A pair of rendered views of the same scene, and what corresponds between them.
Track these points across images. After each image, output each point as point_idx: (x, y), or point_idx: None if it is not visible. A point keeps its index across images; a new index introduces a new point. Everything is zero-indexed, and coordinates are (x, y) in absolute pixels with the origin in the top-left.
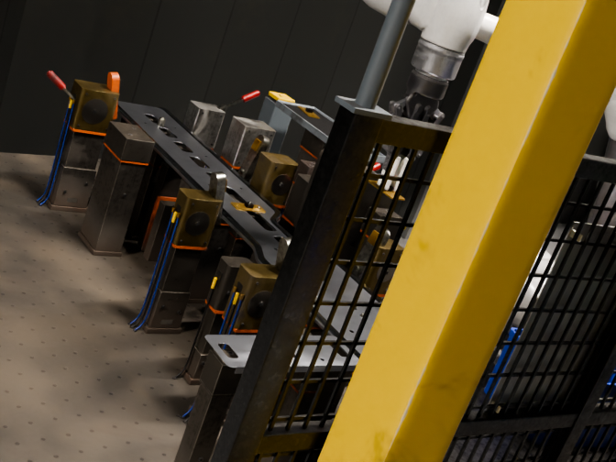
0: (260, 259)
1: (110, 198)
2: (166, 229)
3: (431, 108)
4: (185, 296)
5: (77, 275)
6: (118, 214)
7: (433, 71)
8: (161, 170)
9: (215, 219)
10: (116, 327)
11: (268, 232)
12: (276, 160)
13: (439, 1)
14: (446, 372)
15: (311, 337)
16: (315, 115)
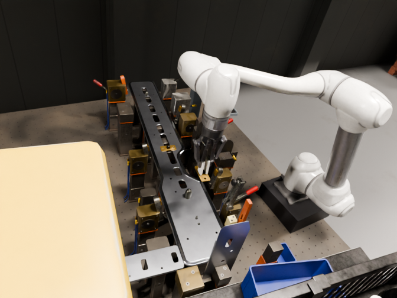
0: (159, 188)
1: (120, 136)
2: None
3: (216, 141)
4: (142, 188)
5: (108, 171)
6: (126, 141)
7: (210, 128)
8: None
9: (146, 162)
10: (117, 201)
11: (171, 165)
12: (185, 119)
13: (207, 92)
14: None
15: (162, 250)
16: None
